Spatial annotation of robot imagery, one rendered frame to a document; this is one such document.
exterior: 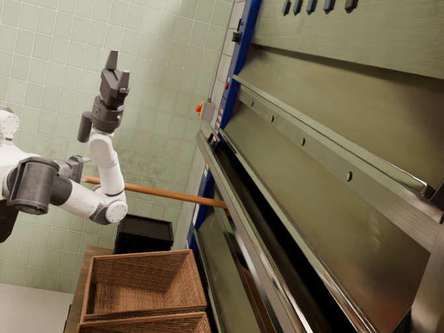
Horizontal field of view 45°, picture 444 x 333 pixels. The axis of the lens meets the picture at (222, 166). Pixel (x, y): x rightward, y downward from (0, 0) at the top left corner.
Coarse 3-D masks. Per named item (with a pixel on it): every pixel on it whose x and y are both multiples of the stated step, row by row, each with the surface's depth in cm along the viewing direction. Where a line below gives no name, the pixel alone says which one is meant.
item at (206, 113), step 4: (204, 100) 317; (204, 104) 309; (208, 104) 309; (212, 104) 310; (204, 108) 309; (208, 108) 310; (212, 108) 310; (200, 112) 312; (204, 112) 310; (208, 112) 310; (212, 112) 311; (200, 116) 311; (204, 116) 311; (208, 116) 311; (212, 116) 311; (208, 120) 312
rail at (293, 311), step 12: (204, 144) 229; (216, 156) 206; (216, 168) 191; (228, 180) 173; (228, 192) 164; (240, 204) 150; (240, 216) 143; (252, 228) 133; (252, 240) 128; (264, 252) 118; (264, 264) 115; (276, 276) 107; (276, 288) 105; (288, 288) 104; (288, 300) 98; (288, 312) 96; (300, 312) 95; (300, 324) 90
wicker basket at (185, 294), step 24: (96, 264) 260; (144, 264) 264; (192, 264) 254; (96, 288) 260; (120, 288) 265; (144, 288) 268; (168, 288) 270; (192, 288) 239; (96, 312) 240; (120, 312) 210; (144, 312) 212; (168, 312) 214; (192, 312) 215
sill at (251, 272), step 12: (216, 192) 256; (228, 216) 224; (228, 228) 216; (240, 240) 200; (240, 252) 190; (240, 264) 187; (252, 264) 180; (252, 276) 171; (252, 288) 168; (264, 300) 156; (264, 312) 152; (264, 324) 150; (276, 324) 144
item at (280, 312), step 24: (240, 168) 218; (240, 192) 175; (264, 216) 160; (264, 240) 135; (288, 240) 146; (288, 264) 125; (264, 288) 110; (312, 288) 117; (312, 312) 104; (336, 312) 110
